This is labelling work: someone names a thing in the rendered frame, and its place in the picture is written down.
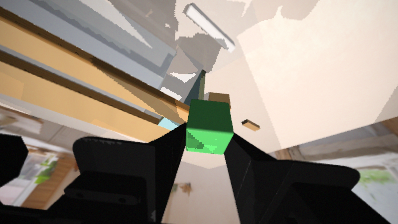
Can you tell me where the tan rectangular block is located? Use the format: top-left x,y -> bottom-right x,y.
242,119 -> 260,131

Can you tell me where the small green block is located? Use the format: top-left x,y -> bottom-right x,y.
186,99 -> 234,155

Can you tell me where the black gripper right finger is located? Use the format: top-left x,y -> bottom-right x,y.
224,132 -> 361,224

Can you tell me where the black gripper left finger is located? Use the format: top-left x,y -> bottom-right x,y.
72,123 -> 187,223

